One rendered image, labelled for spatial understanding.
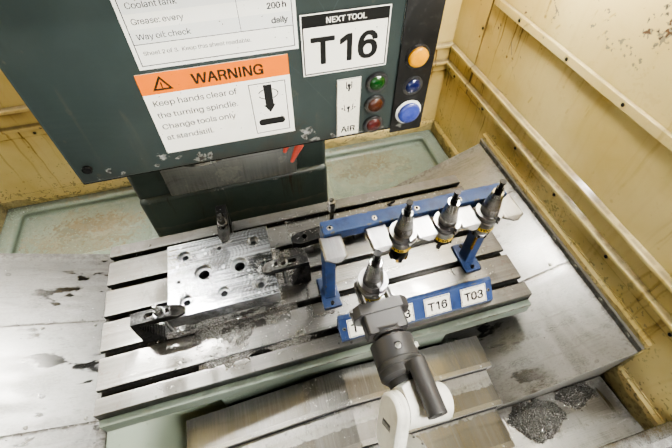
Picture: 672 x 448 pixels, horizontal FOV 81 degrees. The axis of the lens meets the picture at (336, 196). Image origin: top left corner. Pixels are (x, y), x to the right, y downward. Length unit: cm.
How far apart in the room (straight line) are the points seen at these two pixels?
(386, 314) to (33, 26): 69
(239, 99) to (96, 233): 156
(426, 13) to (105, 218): 174
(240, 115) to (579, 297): 122
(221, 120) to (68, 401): 120
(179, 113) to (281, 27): 15
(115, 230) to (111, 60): 153
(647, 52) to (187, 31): 102
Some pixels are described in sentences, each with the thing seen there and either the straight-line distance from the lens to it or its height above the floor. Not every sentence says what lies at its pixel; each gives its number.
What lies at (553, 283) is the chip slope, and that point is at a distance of 148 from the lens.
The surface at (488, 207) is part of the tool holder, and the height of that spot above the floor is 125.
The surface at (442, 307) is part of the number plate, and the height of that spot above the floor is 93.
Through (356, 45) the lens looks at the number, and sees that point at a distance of 47.
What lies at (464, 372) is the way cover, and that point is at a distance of 134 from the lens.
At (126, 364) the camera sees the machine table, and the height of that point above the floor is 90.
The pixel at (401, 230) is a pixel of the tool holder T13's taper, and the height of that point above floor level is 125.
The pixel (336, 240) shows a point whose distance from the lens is 91.
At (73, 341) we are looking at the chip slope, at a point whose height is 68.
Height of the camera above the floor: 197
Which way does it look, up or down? 50 degrees down
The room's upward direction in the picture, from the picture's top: straight up
